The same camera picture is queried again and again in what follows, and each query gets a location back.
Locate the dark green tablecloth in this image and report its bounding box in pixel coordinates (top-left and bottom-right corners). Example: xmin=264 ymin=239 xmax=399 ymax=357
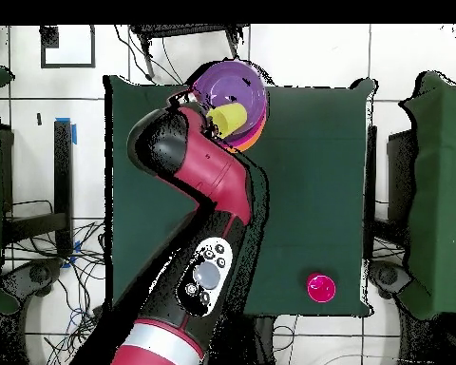
xmin=103 ymin=73 xmax=377 ymax=318

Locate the red plastic cup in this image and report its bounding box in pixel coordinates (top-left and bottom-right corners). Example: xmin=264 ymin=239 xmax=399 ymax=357
xmin=306 ymin=272 xmax=337 ymax=304

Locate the yellow plastic cup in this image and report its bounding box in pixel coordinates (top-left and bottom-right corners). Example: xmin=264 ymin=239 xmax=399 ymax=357
xmin=205 ymin=102 xmax=249 ymax=140

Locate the black floor frame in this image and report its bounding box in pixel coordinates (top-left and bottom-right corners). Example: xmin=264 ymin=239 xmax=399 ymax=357
xmin=40 ymin=25 xmax=97 ymax=69

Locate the large orange plastic bowl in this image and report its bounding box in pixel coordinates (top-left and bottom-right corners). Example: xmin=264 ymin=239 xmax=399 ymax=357
xmin=227 ymin=117 xmax=268 ymax=154

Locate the black metal stand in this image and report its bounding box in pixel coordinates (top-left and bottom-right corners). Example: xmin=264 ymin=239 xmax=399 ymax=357
xmin=5 ymin=119 xmax=74 ymax=263

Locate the black stool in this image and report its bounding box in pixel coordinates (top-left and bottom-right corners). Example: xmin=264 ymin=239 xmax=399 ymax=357
xmin=129 ymin=24 xmax=250 ymax=82

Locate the purple plastic bowl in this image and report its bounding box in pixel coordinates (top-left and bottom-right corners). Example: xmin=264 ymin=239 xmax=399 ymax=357
xmin=227 ymin=109 xmax=268 ymax=145
xmin=192 ymin=59 xmax=270 ymax=132

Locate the tangle of floor cables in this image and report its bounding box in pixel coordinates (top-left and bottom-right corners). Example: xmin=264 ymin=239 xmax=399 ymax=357
xmin=7 ymin=223 xmax=111 ymax=365

